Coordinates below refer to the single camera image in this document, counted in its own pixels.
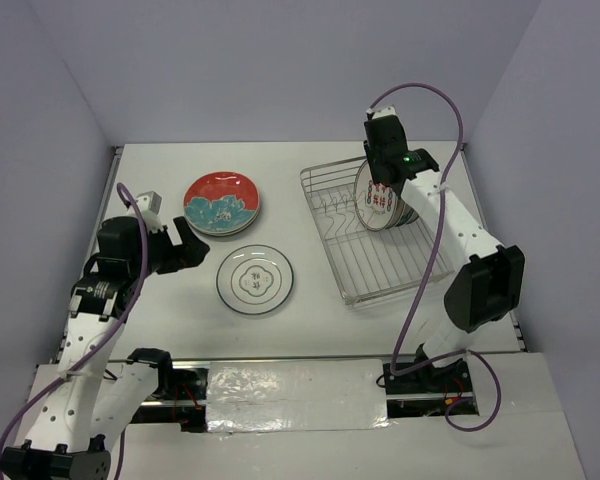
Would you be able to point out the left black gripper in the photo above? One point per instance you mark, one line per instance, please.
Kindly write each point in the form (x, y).
(190, 253)

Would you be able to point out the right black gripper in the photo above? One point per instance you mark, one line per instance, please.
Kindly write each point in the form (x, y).
(370, 155)

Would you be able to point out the white plate green rim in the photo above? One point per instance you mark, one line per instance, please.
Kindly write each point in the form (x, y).
(255, 279)

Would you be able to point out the plain pale green plate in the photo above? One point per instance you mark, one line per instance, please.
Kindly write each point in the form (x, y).
(257, 215)

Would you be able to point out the white plate dark green band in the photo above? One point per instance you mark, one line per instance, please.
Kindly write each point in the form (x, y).
(400, 221)

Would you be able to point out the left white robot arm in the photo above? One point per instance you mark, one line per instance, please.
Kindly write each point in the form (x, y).
(77, 426)

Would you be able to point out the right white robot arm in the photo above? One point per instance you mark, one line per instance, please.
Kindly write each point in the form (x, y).
(488, 275)

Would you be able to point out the silver foil tape patch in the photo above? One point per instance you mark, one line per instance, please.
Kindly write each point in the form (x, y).
(293, 396)

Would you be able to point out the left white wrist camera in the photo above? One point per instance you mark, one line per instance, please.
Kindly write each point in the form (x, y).
(149, 204)

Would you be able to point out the steel wire dish rack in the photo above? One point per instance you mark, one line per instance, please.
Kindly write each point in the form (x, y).
(366, 265)

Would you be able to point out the metal base rail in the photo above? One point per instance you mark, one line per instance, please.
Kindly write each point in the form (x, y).
(412, 396)

